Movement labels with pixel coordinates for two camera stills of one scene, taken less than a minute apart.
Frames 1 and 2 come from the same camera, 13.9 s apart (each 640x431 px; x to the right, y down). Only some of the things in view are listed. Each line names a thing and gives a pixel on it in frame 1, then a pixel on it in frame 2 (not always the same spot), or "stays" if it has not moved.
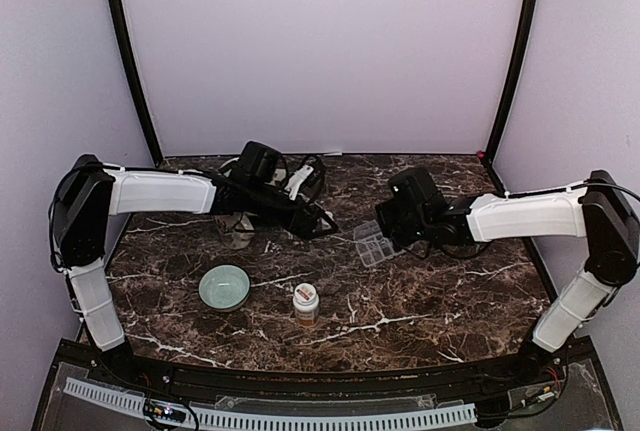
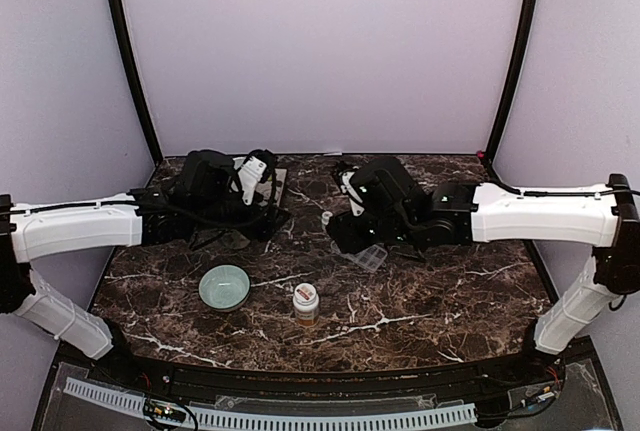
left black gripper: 294,227 -> 262,225
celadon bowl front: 224,288 stays
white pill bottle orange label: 306,304 stays
